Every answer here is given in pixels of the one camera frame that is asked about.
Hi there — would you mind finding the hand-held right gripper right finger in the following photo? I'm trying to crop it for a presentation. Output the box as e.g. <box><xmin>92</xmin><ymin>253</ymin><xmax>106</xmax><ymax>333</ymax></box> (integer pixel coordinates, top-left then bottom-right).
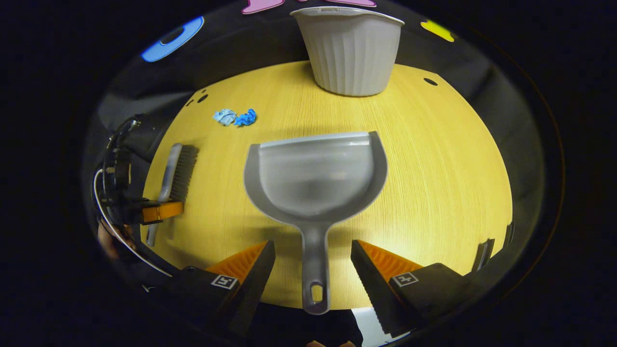
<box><xmin>350</xmin><ymin>240</ymin><xmax>485</xmax><ymax>339</ymax></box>

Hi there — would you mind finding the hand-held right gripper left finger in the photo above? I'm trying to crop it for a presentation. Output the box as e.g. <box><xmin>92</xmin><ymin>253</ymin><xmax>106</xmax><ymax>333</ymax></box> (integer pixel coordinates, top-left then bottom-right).
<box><xmin>142</xmin><ymin>240</ymin><xmax>276</xmax><ymax>339</ymax></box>

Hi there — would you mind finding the small grey broom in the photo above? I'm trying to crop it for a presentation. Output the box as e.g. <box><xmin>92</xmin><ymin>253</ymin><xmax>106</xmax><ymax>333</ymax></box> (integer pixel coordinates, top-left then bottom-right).
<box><xmin>146</xmin><ymin>143</ymin><xmax>199</xmax><ymax>247</ymax></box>

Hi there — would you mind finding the light blue paper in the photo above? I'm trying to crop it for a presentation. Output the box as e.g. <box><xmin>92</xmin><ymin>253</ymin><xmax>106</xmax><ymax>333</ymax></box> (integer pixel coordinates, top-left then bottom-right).
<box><xmin>213</xmin><ymin>109</ymin><xmax>238</xmax><ymax>127</ymax></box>

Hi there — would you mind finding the grey plastic dustpan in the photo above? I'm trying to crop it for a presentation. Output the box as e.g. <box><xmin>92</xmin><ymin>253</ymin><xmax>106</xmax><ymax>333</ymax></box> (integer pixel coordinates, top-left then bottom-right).
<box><xmin>243</xmin><ymin>131</ymin><xmax>388</xmax><ymax>316</ymax></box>

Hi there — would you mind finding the grey ribbed garbage bin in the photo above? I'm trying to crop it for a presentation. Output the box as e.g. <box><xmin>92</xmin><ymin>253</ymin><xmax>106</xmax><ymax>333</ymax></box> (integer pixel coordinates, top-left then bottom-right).
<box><xmin>290</xmin><ymin>6</ymin><xmax>405</xmax><ymax>97</ymax></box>

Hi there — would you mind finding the black backdrop cloth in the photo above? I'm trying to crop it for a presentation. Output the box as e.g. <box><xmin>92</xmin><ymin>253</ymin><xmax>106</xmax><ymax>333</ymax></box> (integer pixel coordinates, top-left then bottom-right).
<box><xmin>92</xmin><ymin>0</ymin><xmax>548</xmax><ymax>290</ymax></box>

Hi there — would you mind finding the white cable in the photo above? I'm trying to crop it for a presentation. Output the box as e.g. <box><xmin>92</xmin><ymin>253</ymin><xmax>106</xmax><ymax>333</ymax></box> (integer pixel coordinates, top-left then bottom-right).
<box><xmin>93</xmin><ymin>169</ymin><xmax>173</xmax><ymax>278</ymax></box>

